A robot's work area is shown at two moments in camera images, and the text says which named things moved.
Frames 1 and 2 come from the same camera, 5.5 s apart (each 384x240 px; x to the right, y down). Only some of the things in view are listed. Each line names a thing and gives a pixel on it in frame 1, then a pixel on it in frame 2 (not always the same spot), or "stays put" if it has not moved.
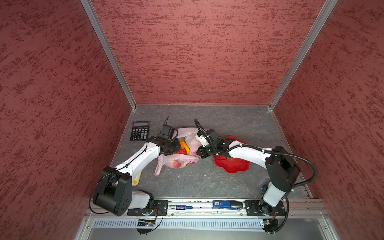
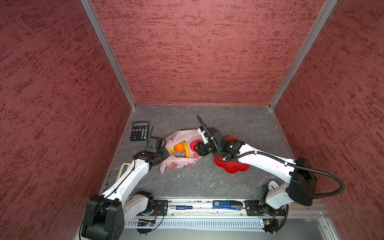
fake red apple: [182, 151] to [193, 144]
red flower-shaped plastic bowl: [230, 165] stays put
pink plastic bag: [179, 161] stays put
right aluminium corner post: [304, 49] stays put
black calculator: [140, 131] stays put
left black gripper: [177, 148] to [165, 153]
